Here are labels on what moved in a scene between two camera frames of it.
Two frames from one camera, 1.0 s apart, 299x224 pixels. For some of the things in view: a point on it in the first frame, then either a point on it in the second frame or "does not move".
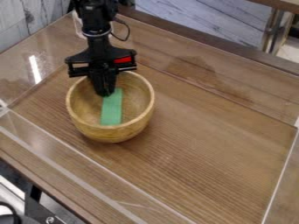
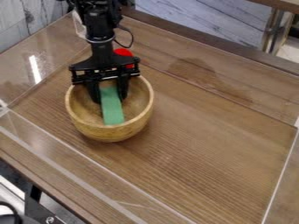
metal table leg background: (278, 27) does not move
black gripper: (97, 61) -> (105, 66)
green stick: (111, 108) does not move
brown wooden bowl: (83, 105) does not move
